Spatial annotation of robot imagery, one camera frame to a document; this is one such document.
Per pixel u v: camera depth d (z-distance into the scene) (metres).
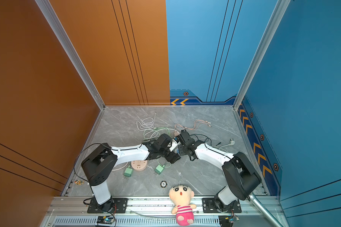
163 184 0.81
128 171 0.83
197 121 1.09
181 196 0.70
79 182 0.81
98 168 0.48
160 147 0.71
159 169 0.83
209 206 0.72
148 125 1.08
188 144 0.69
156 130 1.05
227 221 0.70
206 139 0.99
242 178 0.44
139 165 0.85
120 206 0.74
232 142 0.96
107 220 0.71
